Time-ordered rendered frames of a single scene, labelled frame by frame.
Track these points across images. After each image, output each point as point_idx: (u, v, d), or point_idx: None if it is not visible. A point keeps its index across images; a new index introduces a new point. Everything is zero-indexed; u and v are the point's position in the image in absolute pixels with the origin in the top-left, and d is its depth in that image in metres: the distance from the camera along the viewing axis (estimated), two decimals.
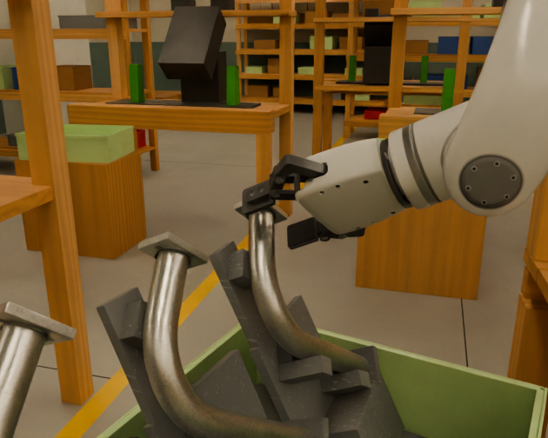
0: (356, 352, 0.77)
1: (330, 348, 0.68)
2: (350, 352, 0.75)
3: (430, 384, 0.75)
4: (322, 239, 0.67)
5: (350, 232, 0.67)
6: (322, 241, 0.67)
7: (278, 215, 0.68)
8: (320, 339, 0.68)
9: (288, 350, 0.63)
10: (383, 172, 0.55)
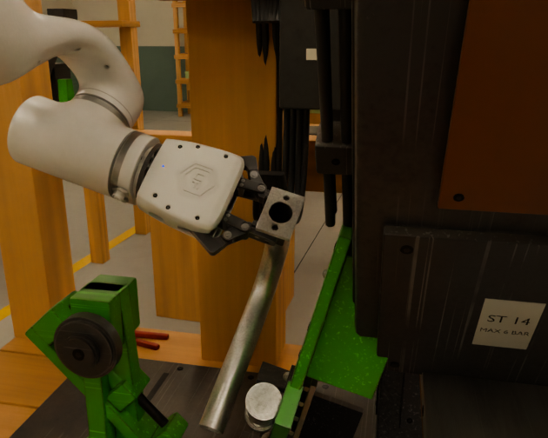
0: None
1: (232, 339, 0.71)
2: (216, 405, 0.65)
3: None
4: (248, 235, 0.65)
5: (217, 241, 0.64)
6: (249, 236, 0.65)
7: (265, 227, 0.62)
8: (241, 335, 0.70)
9: None
10: None
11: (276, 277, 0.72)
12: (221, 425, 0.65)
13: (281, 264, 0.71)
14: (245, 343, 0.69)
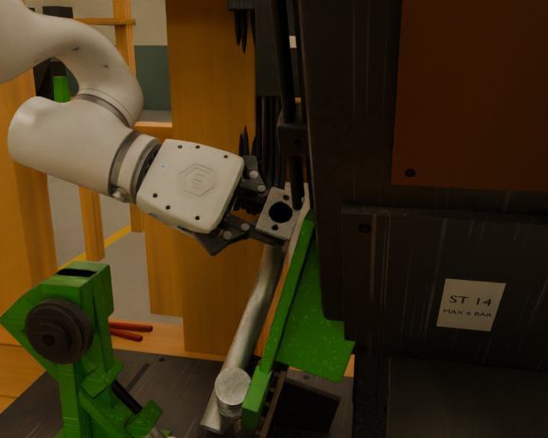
0: None
1: (233, 339, 0.71)
2: (217, 405, 0.65)
3: None
4: (248, 235, 0.65)
5: (217, 241, 0.64)
6: (249, 236, 0.65)
7: (265, 227, 0.62)
8: (242, 335, 0.70)
9: None
10: None
11: (276, 277, 0.72)
12: (222, 425, 0.65)
13: (281, 264, 0.71)
14: (246, 343, 0.69)
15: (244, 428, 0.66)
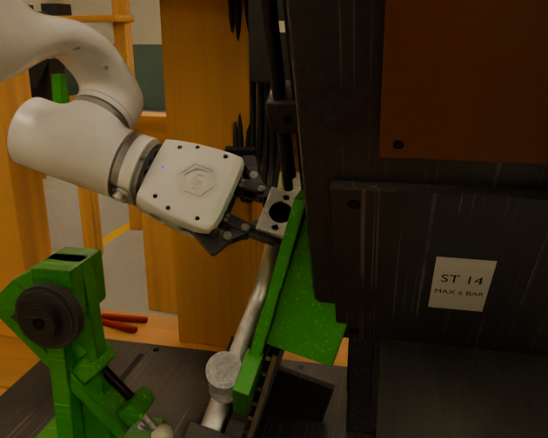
0: None
1: (233, 340, 0.70)
2: (217, 406, 0.65)
3: None
4: (248, 235, 0.65)
5: (217, 241, 0.64)
6: (249, 236, 0.65)
7: (265, 227, 0.62)
8: (242, 336, 0.69)
9: None
10: None
11: None
12: (223, 426, 0.65)
13: None
14: (246, 344, 0.69)
15: (237, 414, 0.65)
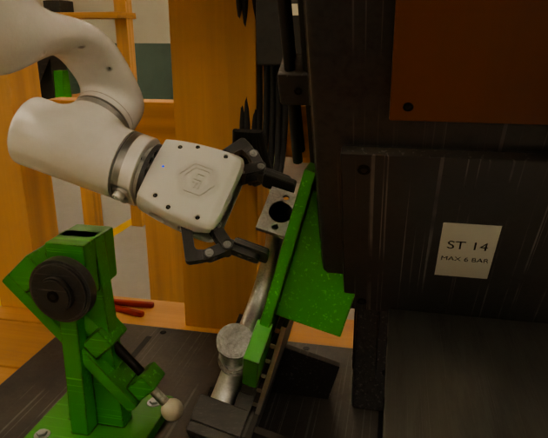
0: None
1: None
2: None
3: None
4: (230, 254, 0.64)
5: (200, 254, 0.63)
6: (230, 255, 0.64)
7: (265, 226, 0.62)
8: None
9: None
10: None
11: None
12: None
13: None
14: None
15: (245, 387, 0.67)
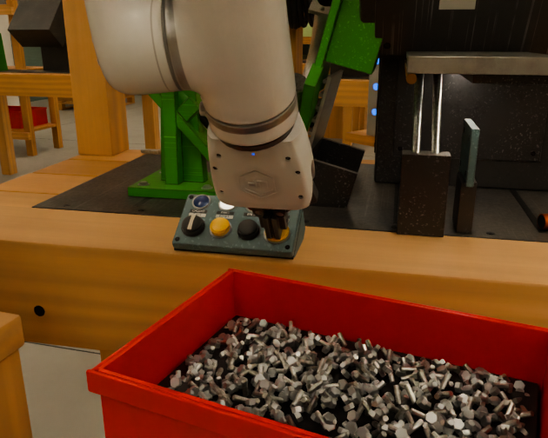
0: None
1: None
2: None
3: None
4: None
5: None
6: None
7: (316, 9, 0.85)
8: None
9: None
10: None
11: None
12: None
13: None
14: None
15: None
